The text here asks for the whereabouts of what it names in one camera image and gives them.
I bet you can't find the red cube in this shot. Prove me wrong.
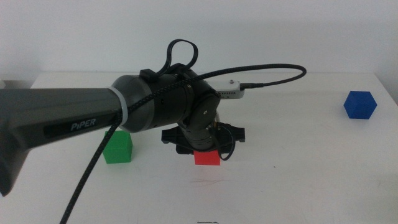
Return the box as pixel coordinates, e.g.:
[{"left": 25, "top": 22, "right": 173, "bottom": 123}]
[{"left": 193, "top": 150, "right": 221, "bottom": 166}]

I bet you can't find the green cube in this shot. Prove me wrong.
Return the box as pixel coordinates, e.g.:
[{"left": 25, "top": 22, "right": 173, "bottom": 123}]
[{"left": 103, "top": 130, "right": 134, "bottom": 164}]

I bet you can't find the blue cube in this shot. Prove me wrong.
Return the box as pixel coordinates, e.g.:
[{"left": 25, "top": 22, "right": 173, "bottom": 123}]
[{"left": 343, "top": 90, "right": 378, "bottom": 119}]

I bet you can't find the thin black left gripper cable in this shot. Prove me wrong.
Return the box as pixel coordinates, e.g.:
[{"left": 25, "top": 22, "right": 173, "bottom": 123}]
[{"left": 216, "top": 123, "right": 234, "bottom": 162}]

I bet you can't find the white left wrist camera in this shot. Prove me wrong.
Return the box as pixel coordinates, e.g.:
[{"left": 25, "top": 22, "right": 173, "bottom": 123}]
[{"left": 214, "top": 80, "right": 245, "bottom": 100}]

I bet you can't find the thin black looped left cable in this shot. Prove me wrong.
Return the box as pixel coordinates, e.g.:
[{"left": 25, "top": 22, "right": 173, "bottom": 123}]
[{"left": 160, "top": 39, "right": 199, "bottom": 77}]

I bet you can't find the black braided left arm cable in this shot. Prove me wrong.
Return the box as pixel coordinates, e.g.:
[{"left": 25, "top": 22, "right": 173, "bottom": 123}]
[{"left": 58, "top": 63, "right": 307, "bottom": 224}]

